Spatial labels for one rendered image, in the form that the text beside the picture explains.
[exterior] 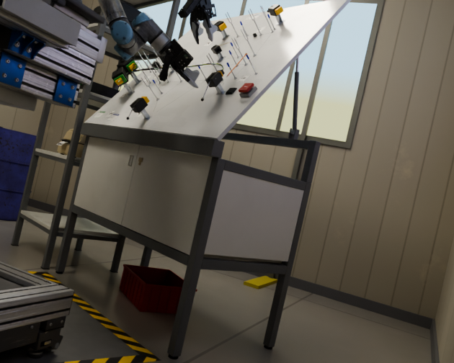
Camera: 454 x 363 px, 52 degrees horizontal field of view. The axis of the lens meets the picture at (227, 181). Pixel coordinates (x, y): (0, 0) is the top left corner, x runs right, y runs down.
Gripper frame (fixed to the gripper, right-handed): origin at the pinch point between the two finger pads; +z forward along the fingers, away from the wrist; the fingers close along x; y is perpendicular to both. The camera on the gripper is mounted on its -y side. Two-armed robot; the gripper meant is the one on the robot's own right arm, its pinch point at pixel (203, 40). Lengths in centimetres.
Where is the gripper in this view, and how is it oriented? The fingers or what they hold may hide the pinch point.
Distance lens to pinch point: 206.9
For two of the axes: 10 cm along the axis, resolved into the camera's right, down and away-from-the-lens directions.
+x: -7.2, -0.7, 6.9
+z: 1.9, 9.4, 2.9
